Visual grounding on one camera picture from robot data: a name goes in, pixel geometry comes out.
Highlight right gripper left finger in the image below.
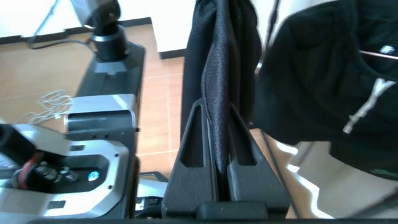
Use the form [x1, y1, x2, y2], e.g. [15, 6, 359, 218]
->
[161, 98, 219, 218]

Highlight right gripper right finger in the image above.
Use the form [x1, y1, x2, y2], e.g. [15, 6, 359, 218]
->
[228, 104, 292, 218]

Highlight black shorts with white cord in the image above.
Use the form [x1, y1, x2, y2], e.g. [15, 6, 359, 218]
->
[251, 0, 398, 182]

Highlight black garment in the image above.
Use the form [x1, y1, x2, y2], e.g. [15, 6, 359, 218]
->
[180, 0, 264, 175]

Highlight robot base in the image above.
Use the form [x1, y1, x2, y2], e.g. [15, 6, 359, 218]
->
[0, 42, 170, 220]

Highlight white cord bundle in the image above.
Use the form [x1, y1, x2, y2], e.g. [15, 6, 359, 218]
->
[14, 89, 75, 125]

